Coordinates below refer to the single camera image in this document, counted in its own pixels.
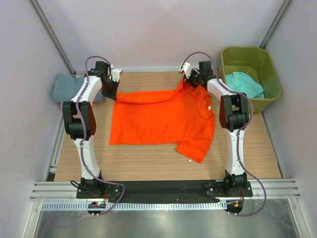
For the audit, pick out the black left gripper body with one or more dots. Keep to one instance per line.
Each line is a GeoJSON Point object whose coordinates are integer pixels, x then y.
{"type": "Point", "coordinates": [109, 89]}

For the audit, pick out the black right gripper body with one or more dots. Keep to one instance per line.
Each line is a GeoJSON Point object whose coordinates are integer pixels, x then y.
{"type": "Point", "coordinates": [193, 79]}

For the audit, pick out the orange t-shirt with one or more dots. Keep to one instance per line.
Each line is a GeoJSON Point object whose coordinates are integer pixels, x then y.
{"type": "Point", "coordinates": [183, 116]}

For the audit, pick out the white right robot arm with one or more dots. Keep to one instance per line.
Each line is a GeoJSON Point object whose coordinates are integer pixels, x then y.
{"type": "Point", "coordinates": [233, 118]}

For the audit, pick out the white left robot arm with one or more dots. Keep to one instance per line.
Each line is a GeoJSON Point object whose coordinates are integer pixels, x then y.
{"type": "Point", "coordinates": [80, 123]}

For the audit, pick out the grey-blue folded t-shirt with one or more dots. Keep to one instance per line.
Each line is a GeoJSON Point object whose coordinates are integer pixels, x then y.
{"type": "Point", "coordinates": [67, 87]}

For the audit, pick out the teal t-shirt in bin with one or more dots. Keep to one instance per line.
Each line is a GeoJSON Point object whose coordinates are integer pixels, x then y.
{"type": "Point", "coordinates": [243, 83]}

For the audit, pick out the green plastic bin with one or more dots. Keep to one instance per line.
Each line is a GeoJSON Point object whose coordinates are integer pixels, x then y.
{"type": "Point", "coordinates": [250, 70]}

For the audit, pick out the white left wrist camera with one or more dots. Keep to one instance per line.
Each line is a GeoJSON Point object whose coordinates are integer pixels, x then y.
{"type": "Point", "coordinates": [115, 74]}

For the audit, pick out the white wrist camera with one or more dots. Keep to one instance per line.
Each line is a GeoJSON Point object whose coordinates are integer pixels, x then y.
{"type": "Point", "coordinates": [115, 74]}
{"type": "Point", "coordinates": [186, 69]}

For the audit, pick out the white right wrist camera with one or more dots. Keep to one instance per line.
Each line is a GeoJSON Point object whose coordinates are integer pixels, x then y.
{"type": "Point", "coordinates": [186, 69]}

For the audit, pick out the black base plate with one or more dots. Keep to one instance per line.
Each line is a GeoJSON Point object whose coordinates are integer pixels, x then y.
{"type": "Point", "coordinates": [156, 192]}

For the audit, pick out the aluminium frame rail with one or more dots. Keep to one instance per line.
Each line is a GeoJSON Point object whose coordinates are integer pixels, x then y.
{"type": "Point", "coordinates": [266, 188]}

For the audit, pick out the slotted cable duct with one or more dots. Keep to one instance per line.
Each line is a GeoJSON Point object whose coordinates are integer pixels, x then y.
{"type": "Point", "coordinates": [97, 206]}

